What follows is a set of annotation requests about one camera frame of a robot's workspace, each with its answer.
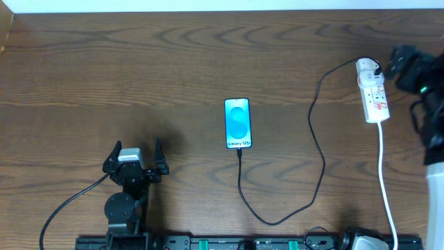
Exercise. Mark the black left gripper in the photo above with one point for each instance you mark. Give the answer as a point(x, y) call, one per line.
point(132, 171)

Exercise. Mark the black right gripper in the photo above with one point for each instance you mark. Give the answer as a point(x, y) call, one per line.
point(404, 68)

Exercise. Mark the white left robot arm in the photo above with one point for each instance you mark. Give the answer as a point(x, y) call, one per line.
point(127, 210)

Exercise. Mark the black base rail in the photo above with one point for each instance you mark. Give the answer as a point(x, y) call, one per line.
point(195, 243)

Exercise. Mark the blue Galaxy smartphone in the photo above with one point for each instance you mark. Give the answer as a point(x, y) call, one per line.
point(237, 123)

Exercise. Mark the white power strip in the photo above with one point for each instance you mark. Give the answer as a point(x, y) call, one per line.
point(374, 101)

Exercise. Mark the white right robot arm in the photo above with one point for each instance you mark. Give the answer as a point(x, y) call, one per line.
point(427, 119)

